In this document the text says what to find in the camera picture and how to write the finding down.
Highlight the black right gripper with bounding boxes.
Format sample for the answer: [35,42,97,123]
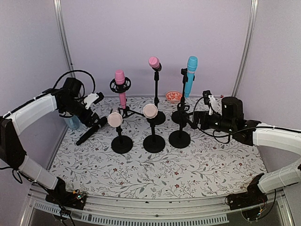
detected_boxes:
[183,111,235,134]

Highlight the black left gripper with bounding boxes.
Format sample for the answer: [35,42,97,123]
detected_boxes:
[61,98,102,127]

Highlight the black microphone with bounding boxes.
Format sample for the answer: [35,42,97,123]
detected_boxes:
[76,116,108,146]

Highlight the black round stand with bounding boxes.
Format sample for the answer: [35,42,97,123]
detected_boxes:
[111,126,133,154]
[168,101,191,149]
[143,119,166,153]

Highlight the beige microphone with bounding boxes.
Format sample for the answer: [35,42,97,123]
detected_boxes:
[143,104,158,119]
[107,112,123,128]

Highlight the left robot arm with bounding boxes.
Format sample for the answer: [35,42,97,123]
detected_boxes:
[0,78,103,204]

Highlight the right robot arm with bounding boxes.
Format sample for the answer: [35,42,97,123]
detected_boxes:
[191,95,301,205]

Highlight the black stand of blue microphone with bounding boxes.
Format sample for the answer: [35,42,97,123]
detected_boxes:
[171,68,190,124]

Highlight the black straight stand back middle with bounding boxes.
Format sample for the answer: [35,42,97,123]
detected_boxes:
[153,68,166,125]

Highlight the blue microphone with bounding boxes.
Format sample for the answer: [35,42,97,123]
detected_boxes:
[184,56,198,98]

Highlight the pink microphone on straight stand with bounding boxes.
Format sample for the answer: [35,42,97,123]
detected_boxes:
[148,56,162,72]

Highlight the blue ceramic mug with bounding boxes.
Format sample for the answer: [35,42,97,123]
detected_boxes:
[64,115,80,130]

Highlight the red patterned white bowl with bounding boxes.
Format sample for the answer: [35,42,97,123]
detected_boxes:
[165,90,182,104]

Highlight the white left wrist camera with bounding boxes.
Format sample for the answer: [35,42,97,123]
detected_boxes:
[83,92,104,109]

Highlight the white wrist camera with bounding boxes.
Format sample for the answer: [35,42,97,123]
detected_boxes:
[203,90,216,115]
[83,92,104,109]

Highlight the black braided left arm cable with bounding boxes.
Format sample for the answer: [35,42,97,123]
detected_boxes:
[42,69,96,97]

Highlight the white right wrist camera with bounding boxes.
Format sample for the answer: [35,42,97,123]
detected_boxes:
[203,90,216,115]

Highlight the black tripod shock mount stand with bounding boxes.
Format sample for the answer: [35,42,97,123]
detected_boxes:
[110,77,144,119]

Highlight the pink microphone in shock mount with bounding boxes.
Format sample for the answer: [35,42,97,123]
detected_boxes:
[115,69,126,109]

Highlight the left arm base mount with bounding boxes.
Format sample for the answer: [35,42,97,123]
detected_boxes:
[45,188,87,210]

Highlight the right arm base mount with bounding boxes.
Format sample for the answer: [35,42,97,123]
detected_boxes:
[224,173,277,222]

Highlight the aluminium front frame rail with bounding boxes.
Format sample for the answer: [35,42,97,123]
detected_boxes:
[20,185,296,226]

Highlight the aluminium left corner post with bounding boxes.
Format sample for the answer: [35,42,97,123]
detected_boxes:
[53,0,74,71]

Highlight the aluminium corner post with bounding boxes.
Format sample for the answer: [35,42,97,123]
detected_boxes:
[231,0,259,97]
[53,0,74,71]

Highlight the aluminium right corner post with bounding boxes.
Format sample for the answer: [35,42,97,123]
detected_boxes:
[231,0,259,97]

